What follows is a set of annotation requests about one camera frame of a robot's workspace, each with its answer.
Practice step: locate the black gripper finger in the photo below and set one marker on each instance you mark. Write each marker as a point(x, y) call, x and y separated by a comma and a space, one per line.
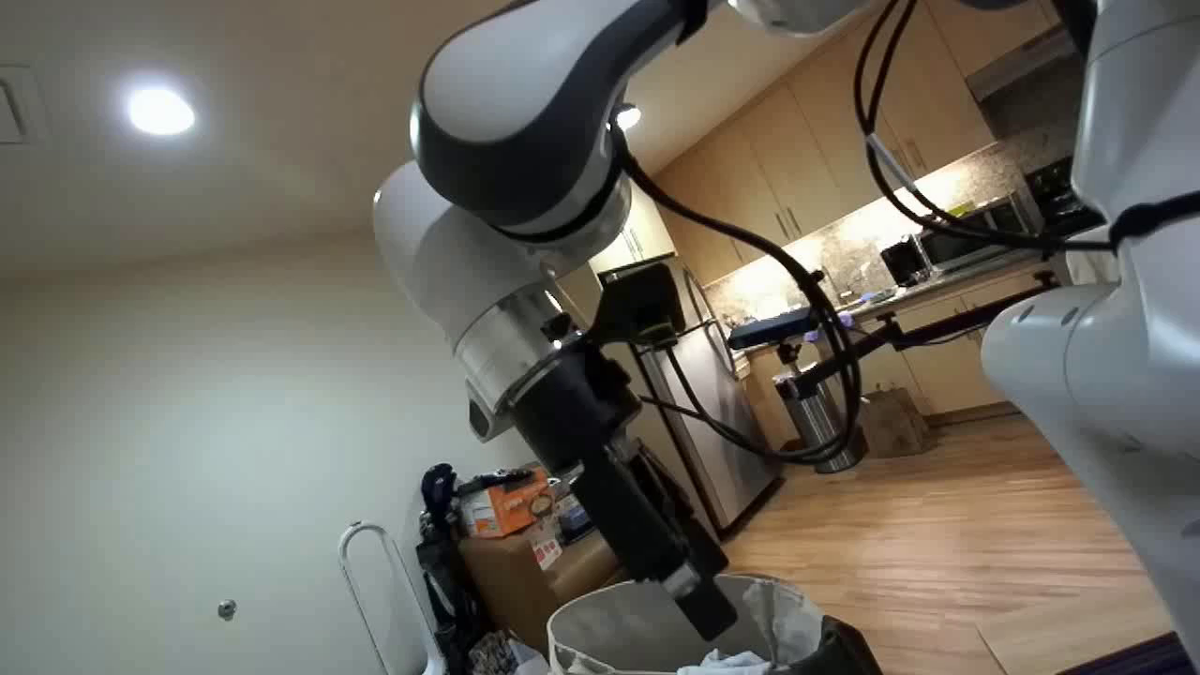
point(697, 596)

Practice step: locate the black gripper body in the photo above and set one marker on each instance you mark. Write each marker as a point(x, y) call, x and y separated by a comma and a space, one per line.
point(576, 412)

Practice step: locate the orange box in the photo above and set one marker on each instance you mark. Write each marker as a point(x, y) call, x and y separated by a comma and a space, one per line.
point(507, 506)

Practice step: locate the stainless steel refrigerator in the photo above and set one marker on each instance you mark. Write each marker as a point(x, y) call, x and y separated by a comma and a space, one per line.
point(707, 412)

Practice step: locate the brown cardboard box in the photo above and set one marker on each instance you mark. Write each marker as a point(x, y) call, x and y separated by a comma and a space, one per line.
point(519, 592)

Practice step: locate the steel trash can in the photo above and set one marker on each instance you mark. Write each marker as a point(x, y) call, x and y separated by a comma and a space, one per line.
point(814, 425)

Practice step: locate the black backpack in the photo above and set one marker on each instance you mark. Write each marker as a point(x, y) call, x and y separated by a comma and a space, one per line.
point(455, 605)

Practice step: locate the brown paper bag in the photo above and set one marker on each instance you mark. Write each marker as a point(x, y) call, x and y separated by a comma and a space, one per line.
point(892, 425)

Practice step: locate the small recessed ceiling light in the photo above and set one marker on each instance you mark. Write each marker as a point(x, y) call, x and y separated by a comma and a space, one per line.
point(629, 116)

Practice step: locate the black coffee maker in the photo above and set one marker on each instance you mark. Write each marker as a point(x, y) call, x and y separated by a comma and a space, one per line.
point(906, 263)

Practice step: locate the light wood upper cabinets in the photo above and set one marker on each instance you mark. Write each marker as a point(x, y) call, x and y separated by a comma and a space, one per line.
point(794, 160)

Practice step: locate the stainless microwave oven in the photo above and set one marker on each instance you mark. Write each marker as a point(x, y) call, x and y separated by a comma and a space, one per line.
point(981, 235)

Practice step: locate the round ceiling light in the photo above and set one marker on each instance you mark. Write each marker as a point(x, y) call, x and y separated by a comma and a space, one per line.
point(157, 110)

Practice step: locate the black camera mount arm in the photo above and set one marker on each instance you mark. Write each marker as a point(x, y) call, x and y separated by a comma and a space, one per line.
point(845, 353)

